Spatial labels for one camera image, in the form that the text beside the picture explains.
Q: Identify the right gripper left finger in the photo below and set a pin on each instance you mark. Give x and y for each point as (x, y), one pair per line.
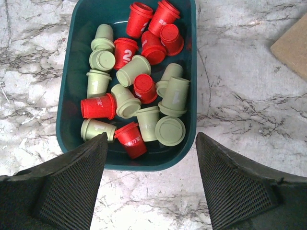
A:
(59, 194)

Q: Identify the green capsule front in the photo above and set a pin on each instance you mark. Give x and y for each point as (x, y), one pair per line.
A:
(170, 131)

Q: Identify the green capsule mid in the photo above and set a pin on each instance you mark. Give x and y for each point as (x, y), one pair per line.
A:
(98, 82)

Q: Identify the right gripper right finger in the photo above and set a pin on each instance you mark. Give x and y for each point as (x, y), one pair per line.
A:
(242, 194)

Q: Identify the teal storage basket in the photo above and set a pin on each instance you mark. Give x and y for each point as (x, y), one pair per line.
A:
(86, 17)

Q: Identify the green capsule cluster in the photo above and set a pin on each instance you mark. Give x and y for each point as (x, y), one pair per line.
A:
(172, 70)
(175, 97)

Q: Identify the red capsule cluster front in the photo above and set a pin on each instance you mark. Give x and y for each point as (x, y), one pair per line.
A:
(99, 107)

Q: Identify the cork mat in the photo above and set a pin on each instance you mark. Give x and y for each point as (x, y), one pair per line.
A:
(291, 48)

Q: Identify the red capsule cluster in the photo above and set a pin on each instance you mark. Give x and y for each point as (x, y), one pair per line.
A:
(171, 39)
(144, 88)
(99, 107)

